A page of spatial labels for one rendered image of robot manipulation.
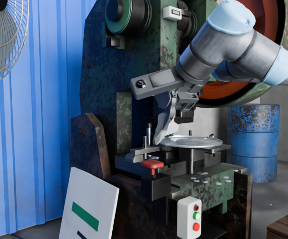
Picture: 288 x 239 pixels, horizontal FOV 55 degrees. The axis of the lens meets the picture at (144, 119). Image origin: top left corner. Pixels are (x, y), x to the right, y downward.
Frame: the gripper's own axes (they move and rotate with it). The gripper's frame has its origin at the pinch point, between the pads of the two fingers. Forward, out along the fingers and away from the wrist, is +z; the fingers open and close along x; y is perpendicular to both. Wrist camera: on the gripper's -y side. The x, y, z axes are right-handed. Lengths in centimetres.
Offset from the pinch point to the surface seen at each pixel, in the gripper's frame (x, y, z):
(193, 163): 0, 44, 34
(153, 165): -4.1, 13.5, 21.1
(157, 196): -12.4, 16.2, 28.4
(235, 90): 31, 78, 19
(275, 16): 45, 80, -17
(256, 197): -3, 198, 130
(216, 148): -0.7, 44.6, 19.6
